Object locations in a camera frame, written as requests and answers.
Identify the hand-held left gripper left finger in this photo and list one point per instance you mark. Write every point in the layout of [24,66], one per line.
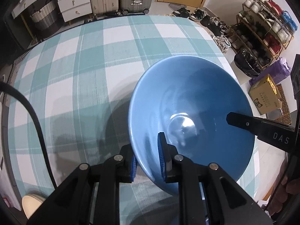
[133,168]

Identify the cardboard box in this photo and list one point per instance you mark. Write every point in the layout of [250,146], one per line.
[264,98]

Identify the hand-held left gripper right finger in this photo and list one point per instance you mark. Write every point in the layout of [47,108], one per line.
[161,152]

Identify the purple bag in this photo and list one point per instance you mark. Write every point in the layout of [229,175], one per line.
[276,71]

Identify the shoe rack with shoes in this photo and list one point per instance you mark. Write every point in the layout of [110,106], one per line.
[264,23]

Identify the trash bin with black bag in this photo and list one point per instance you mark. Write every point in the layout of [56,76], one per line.
[246,62]

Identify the teal checked tablecloth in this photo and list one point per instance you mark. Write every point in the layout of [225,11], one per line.
[82,86]

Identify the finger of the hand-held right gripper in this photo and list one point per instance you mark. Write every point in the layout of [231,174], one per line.
[257,127]

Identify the blue bowl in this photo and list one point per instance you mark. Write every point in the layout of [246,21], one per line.
[187,93]

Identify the person's right hand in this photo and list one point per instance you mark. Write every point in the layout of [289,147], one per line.
[291,188]

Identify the pile of loose shoes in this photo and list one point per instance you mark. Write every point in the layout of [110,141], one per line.
[206,21]

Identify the white desk with drawers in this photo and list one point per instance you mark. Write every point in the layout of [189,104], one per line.
[72,0]

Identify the cream plate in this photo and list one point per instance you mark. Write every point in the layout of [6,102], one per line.
[31,205]

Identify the woven laundry basket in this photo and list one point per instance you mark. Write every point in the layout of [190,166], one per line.
[44,16]

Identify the striped rug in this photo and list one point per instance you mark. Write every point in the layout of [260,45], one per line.
[22,58]

